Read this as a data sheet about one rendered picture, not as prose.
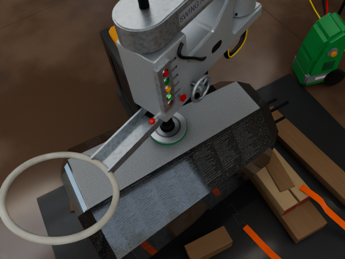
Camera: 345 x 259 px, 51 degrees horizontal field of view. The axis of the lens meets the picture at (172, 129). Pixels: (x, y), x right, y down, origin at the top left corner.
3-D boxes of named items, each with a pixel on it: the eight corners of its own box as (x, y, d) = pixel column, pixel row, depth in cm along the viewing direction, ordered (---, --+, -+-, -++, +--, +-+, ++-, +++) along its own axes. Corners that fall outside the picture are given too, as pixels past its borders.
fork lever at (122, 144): (177, 71, 200) (176, 65, 196) (206, 87, 193) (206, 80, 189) (87, 158, 173) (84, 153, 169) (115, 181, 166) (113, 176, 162)
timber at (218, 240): (193, 266, 244) (192, 262, 234) (185, 250, 250) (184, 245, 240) (232, 246, 249) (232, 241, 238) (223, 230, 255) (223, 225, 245)
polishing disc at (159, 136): (194, 130, 201) (193, 129, 200) (161, 150, 196) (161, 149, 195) (173, 106, 211) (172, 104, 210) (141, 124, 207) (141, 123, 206)
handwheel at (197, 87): (196, 81, 187) (195, 60, 174) (212, 90, 183) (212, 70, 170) (178, 100, 181) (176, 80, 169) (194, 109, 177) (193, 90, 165)
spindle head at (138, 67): (177, 62, 199) (170, -7, 161) (210, 79, 190) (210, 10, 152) (134, 106, 185) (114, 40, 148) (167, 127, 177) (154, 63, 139)
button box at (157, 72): (171, 99, 168) (165, 56, 145) (176, 102, 167) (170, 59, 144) (160, 111, 165) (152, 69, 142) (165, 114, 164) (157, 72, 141)
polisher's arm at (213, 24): (231, 16, 220) (235, -63, 179) (264, 31, 211) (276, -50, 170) (152, 95, 193) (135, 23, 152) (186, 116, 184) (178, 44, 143)
